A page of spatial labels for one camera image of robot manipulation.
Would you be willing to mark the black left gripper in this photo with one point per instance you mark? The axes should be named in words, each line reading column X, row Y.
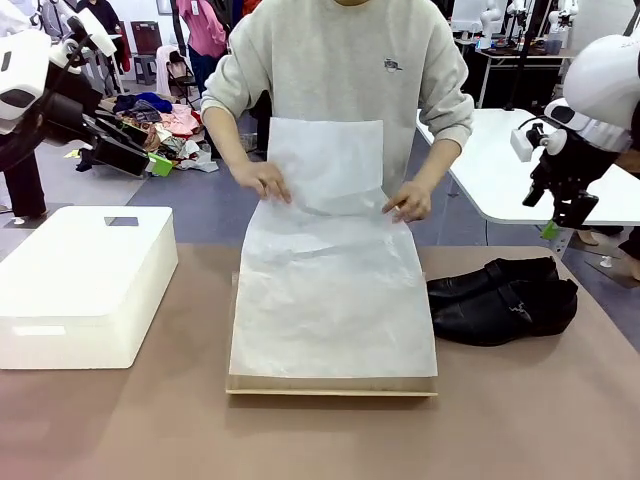
column 67, row 117

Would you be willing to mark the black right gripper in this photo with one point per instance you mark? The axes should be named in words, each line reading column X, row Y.
column 575, row 165

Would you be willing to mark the black leather dress shoe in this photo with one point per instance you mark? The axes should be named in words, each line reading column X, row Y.
column 500, row 320
column 470, row 285

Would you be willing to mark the white tissue paper sheet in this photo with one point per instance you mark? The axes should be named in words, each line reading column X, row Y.
column 330, row 300

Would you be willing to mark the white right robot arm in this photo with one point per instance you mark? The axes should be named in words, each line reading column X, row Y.
column 607, row 80

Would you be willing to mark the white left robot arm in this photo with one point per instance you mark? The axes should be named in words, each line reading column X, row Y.
column 22, row 75

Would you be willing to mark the person's right forearm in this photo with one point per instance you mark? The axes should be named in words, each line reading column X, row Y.
column 225, row 140

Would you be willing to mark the person's left forearm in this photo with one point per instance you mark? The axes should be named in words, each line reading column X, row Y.
column 440, row 162

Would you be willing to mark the white foam box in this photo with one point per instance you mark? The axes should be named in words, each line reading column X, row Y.
column 75, row 275

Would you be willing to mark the tan cardboard shoe box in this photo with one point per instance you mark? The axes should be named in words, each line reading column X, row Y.
column 330, row 386

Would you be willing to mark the person's left hand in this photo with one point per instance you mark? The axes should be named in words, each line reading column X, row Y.
column 412, row 202

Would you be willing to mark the person's right hand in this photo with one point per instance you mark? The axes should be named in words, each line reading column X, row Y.
column 262, row 181

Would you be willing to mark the pile of colourful clothes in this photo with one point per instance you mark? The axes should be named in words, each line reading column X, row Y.
column 175, row 122

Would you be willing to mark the small grey background stool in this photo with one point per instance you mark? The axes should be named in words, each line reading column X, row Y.
column 146, row 67

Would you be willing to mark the white background table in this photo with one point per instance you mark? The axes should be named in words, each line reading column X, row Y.
column 480, row 165

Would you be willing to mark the folding chair with clothes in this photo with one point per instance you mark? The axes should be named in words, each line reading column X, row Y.
column 175, row 67

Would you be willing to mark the background person in pink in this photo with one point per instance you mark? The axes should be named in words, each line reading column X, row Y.
column 205, row 35

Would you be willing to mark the black tripod pole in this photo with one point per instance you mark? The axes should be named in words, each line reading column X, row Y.
column 522, row 55

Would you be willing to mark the background desk with robots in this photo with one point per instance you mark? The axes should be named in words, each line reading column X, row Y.
column 500, row 57

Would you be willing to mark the person in grey sweatshirt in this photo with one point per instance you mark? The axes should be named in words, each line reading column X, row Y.
column 325, row 60

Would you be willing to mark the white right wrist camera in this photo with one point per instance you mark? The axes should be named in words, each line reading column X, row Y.
column 522, row 145

